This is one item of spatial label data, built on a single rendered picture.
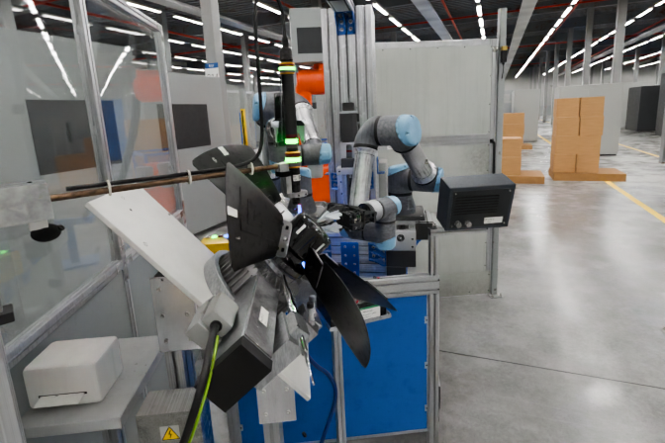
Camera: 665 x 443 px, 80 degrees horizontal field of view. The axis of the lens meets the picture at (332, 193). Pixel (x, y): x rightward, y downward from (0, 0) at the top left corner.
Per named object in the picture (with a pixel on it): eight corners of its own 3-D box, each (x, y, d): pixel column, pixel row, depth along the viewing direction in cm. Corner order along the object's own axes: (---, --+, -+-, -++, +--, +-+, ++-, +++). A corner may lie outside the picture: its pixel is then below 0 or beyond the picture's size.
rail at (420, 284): (214, 312, 156) (212, 294, 154) (216, 308, 160) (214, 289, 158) (439, 294, 163) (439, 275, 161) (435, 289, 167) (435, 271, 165)
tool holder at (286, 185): (286, 200, 109) (283, 164, 107) (272, 197, 115) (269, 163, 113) (312, 195, 115) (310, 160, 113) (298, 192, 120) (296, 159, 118)
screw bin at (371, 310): (331, 329, 134) (330, 310, 133) (315, 308, 150) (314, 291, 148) (388, 315, 141) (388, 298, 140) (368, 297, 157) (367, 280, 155)
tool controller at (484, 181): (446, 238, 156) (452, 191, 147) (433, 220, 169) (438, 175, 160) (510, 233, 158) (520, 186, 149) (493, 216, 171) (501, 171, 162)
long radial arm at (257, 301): (226, 302, 100) (258, 271, 99) (247, 321, 102) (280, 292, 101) (197, 376, 72) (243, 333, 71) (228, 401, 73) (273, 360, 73)
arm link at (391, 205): (403, 218, 147) (403, 195, 146) (383, 224, 140) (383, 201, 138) (387, 215, 153) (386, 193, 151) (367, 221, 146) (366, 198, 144)
